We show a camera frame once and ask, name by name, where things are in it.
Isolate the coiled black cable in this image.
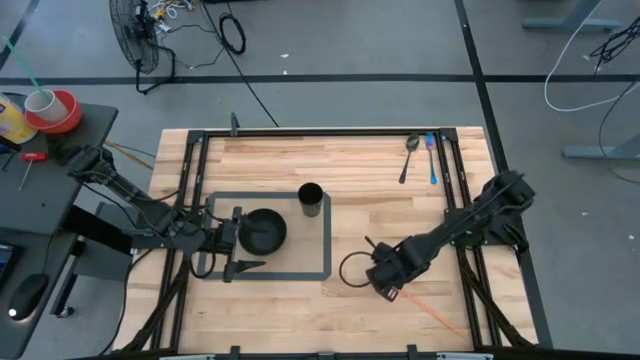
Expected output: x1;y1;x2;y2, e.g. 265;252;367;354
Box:
218;12;248;56

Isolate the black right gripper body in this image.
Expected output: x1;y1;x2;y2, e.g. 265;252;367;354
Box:
367;234;432;289

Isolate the black floor fan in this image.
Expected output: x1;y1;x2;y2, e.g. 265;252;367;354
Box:
108;0;177;96

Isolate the black side table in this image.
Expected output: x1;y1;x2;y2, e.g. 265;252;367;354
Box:
0;92;120;237

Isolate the tangled black cable bundle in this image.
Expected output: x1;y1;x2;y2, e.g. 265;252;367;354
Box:
589;14;640;69

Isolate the dark grey desk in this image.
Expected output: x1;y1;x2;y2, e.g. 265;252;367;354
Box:
0;227;76;360

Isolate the white paper cup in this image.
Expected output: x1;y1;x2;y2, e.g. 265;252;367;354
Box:
23;88;70;125

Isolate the dark phone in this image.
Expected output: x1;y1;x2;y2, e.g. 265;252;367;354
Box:
0;243;17;289

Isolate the black cup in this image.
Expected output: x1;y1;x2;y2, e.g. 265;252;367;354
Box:
297;182;325;218

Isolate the green drinking straw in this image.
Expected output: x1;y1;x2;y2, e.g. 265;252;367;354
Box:
1;35;53;104

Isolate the black aluminium table frame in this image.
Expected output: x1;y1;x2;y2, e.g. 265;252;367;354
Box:
117;126;542;354

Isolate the long white floor cable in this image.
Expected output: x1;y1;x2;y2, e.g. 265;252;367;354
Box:
543;0;640;113

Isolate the black bowl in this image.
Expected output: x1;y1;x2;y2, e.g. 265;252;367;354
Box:
237;208;289;257

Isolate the silver spoon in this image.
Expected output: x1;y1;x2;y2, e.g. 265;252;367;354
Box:
398;132;421;185

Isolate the black looped gripper cable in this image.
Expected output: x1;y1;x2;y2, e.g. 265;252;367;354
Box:
338;235;377;290

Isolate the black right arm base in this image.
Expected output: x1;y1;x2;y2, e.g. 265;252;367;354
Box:
444;205;530;254

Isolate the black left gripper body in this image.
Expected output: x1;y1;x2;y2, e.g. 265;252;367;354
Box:
215;206;245;283

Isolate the long black floor cable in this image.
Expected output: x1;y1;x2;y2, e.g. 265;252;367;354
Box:
199;0;280;128

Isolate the black computer mouse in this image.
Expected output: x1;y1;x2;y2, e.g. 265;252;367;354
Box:
6;272;50;323

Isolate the grey-bordered placemat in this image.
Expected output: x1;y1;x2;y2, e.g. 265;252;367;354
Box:
196;191;333;282

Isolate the yellow cable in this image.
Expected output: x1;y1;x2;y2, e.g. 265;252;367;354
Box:
103;139;155;172

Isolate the thin orange chopstick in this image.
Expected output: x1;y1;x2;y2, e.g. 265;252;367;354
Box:
399;289;467;337

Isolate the yellow container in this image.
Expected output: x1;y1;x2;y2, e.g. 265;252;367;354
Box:
0;93;39;145

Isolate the white cable bundle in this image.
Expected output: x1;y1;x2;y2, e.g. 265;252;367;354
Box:
147;0;196;21

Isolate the grey desk foot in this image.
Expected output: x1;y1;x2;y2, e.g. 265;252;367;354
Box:
521;0;622;31
561;130;640;161

